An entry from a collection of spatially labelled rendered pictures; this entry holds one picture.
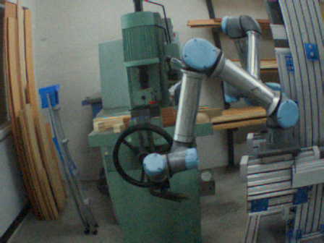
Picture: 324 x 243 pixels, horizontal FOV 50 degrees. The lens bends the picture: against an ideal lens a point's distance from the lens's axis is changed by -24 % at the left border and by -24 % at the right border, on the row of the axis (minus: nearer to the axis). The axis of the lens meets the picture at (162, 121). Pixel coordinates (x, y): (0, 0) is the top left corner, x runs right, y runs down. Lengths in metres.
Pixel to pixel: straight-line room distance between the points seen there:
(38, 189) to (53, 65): 1.75
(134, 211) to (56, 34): 2.88
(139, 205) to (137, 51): 0.76
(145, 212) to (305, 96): 1.05
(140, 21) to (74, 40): 2.50
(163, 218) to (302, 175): 0.91
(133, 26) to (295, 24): 0.89
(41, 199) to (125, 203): 1.37
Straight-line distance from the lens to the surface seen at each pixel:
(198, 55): 1.51
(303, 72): 1.91
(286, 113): 1.59
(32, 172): 3.42
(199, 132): 2.11
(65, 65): 4.62
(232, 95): 2.03
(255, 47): 2.06
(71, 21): 4.65
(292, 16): 1.92
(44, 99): 2.96
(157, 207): 2.21
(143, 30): 2.17
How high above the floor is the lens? 1.24
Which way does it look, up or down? 9 degrees down
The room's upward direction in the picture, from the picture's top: 7 degrees counter-clockwise
